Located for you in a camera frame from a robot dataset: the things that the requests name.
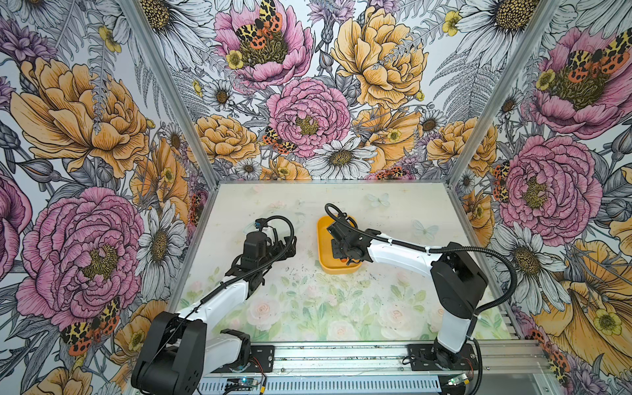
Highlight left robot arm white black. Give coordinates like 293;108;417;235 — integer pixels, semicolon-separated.
131;217;297;394

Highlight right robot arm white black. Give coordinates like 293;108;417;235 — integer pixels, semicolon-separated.
317;217;488;370

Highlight yellow plastic bin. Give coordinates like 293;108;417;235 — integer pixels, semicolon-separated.
317;217;362;275

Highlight small green circuit board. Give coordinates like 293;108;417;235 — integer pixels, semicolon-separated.
224;378;262;394

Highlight right circuit board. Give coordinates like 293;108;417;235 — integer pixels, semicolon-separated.
446;373;470;386

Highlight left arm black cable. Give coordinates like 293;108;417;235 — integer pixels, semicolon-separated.
197;215;296;307

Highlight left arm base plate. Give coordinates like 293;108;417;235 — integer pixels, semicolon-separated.
212;345;276;374

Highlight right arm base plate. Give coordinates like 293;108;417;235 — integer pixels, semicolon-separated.
402;343;479;372

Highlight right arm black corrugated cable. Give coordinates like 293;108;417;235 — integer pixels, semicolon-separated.
324;202;518;317

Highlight aluminium front rail frame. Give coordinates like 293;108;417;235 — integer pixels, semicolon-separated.
193;340;564;394

